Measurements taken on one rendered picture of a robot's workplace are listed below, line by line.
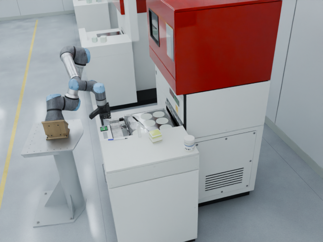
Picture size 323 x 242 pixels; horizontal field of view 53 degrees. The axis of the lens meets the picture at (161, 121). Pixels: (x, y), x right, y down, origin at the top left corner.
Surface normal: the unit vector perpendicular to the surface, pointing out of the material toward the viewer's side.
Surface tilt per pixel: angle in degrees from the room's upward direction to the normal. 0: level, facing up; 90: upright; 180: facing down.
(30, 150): 0
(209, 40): 90
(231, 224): 0
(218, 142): 90
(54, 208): 0
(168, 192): 90
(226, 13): 90
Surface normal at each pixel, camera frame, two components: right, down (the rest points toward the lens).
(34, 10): 0.26, 0.51
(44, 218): -0.04, -0.84
